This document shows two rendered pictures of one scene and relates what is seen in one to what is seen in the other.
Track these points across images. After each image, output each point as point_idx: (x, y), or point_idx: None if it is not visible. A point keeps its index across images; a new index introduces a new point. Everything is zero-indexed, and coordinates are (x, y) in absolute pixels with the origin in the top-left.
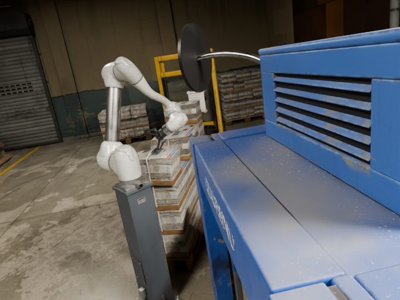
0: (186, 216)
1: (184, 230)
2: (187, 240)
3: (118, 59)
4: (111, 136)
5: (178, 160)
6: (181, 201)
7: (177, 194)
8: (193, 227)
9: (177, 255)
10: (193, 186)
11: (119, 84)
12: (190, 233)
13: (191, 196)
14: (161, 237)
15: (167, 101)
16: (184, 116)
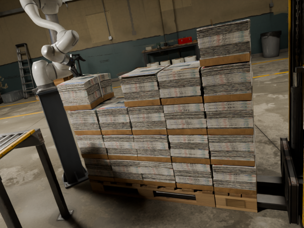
0: (92, 149)
1: (83, 155)
2: (94, 169)
3: None
4: None
5: (81, 94)
6: (81, 131)
7: (70, 120)
8: (112, 171)
9: None
10: (127, 138)
11: (42, 11)
12: (103, 169)
13: (115, 143)
14: (52, 135)
15: (56, 29)
16: (41, 49)
